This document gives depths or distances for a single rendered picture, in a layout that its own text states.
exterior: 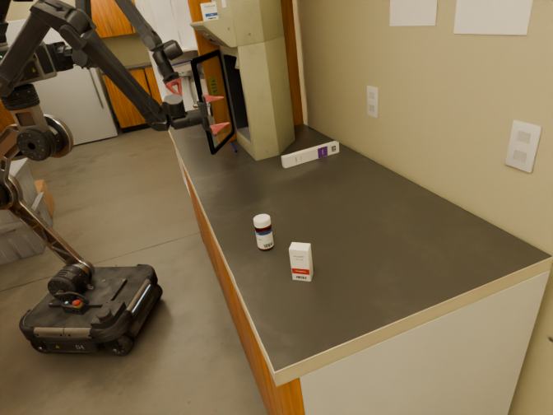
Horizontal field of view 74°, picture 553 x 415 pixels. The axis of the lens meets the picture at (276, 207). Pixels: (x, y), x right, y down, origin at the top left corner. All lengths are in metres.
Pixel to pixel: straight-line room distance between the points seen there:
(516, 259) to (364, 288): 0.37
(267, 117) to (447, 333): 1.08
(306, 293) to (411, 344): 0.25
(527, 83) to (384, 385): 0.75
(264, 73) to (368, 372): 1.16
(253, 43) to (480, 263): 1.10
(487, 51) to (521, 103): 0.16
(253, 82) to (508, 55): 0.90
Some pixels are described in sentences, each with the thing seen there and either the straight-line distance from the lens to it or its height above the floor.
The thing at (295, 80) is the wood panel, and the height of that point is 1.18.
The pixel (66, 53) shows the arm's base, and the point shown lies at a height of 1.46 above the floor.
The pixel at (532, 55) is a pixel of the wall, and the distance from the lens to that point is 1.03.
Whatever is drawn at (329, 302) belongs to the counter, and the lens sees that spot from 0.84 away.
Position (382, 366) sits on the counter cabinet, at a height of 0.83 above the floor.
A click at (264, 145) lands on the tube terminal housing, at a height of 1.00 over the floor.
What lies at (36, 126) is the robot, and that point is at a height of 1.21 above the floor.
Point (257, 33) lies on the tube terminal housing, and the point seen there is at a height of 1.44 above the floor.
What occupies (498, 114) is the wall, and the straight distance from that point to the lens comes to 1.10.
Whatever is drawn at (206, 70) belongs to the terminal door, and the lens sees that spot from 1.66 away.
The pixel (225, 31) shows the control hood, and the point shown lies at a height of 1.47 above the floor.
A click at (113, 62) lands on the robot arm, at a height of 1.44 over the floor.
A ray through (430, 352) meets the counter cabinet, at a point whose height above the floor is 0.80.
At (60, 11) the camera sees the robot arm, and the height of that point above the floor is 1.59.
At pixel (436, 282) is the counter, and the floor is 0.94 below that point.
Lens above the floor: 1.53
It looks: 29 degrees down
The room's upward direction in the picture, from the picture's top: 8 degrees counter-clockwise
